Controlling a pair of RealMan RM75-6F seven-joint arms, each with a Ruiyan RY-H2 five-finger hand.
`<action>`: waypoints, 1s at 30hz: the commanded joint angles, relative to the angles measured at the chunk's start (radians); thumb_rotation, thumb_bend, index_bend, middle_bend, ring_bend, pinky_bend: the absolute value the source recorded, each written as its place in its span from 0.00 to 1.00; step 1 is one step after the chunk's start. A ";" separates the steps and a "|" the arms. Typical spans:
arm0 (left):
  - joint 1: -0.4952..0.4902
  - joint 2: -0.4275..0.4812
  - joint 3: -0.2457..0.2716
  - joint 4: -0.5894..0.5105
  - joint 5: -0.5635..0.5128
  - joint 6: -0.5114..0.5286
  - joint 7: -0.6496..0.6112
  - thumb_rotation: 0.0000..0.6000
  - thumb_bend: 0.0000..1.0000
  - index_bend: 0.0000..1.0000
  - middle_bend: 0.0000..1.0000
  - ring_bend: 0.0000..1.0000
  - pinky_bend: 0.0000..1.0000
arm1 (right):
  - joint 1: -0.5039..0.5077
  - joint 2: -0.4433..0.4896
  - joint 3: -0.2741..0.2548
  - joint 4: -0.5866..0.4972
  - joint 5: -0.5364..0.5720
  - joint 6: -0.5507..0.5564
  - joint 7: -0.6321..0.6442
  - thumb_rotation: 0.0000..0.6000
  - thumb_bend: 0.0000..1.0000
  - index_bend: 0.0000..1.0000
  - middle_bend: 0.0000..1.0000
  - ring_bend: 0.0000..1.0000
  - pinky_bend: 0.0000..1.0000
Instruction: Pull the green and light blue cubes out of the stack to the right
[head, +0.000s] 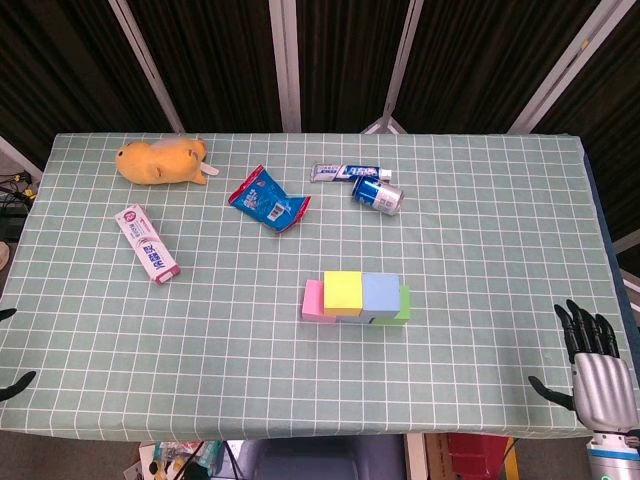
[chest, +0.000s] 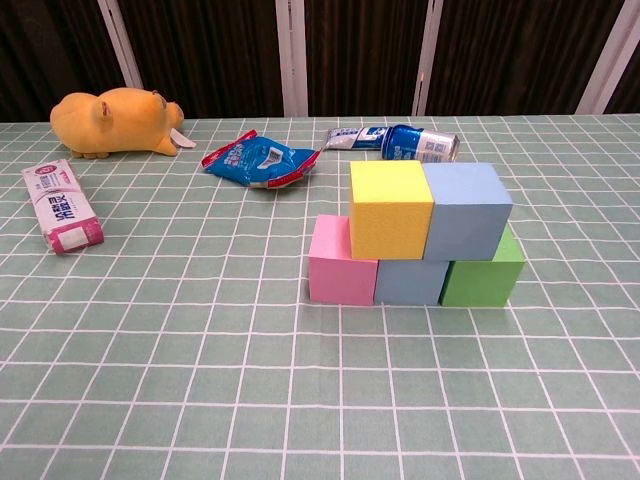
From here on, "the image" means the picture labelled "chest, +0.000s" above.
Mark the pink white toothpaste box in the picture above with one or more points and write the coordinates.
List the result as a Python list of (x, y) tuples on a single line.
[(60, 205)]

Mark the dark brown curtain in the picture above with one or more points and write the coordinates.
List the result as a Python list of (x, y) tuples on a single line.
[(210, 55)]

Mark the green checked tablecloth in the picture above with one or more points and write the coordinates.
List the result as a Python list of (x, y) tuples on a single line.
[(200, 375)]

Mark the blue foam cube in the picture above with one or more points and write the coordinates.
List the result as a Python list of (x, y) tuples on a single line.
[(465, 220), (410, 282)]

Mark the green foam cube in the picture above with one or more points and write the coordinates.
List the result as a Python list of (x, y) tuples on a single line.
[(480, 285)]

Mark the blue snack bag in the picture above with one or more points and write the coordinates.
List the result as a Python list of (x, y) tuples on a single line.
[(255, 160)]

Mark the yellow capybara plush toy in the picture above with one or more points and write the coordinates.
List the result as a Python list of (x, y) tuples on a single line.
[(115, 120)]

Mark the white frame post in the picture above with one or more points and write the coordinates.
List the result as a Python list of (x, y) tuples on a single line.
[(292, 60), (607, 60), (427, 60), (120, 45)]

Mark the blue white drink can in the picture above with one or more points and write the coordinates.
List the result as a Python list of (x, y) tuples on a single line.
[(420, 142)]

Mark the blue white sachet wrapper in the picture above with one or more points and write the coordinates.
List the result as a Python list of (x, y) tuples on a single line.
[(350, 137)]

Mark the pink foam cube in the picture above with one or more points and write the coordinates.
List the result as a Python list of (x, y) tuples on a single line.
[(340, 280)]

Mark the yellow foam cube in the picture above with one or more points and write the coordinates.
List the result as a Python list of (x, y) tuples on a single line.
[(390, 225)]

